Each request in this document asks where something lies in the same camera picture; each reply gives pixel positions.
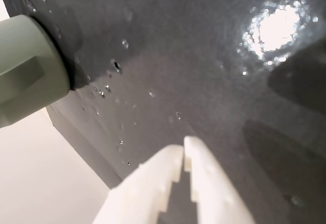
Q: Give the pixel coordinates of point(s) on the black table mat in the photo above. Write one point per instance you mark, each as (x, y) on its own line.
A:
(178, 56)

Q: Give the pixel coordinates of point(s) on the pale green metal mug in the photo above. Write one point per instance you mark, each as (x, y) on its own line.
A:
(25, 68)

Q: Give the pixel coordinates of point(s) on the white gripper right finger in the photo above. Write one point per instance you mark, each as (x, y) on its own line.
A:
(214, 188)

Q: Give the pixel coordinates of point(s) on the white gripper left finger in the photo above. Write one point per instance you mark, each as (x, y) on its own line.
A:
(145, 183)

